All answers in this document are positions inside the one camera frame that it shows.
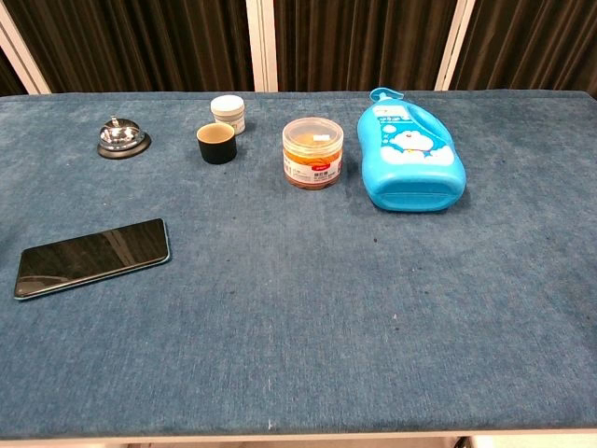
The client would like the clear plastic jar orange label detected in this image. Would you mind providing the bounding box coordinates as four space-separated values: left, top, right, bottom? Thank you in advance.
281 117 345 191

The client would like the blue fabric table cloth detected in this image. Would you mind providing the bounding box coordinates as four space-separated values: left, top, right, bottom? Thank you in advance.
0 89 597 441

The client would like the black cup with beige inside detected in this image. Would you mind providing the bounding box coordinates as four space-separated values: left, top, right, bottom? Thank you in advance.
195 121 238 165

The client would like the blue cartoon detergent bottle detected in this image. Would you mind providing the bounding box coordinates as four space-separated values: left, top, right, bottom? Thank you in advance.
356 86 467 213

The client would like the small white lidded jar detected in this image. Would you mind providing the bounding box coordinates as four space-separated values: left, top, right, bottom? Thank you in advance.
209 94 246 136

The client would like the silver desk call bell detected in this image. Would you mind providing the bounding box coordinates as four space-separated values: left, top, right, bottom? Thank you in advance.
96 116 153 161

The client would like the black smartphone with teal edge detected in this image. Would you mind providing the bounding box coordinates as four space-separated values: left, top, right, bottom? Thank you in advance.
13 217 172 301

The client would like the dark pleated curtain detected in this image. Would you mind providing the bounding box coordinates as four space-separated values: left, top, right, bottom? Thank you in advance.
0 0 597 98

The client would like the white frame post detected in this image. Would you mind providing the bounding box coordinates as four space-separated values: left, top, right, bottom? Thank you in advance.
0 0 52 96
244 0 280 93
433 0 477 91

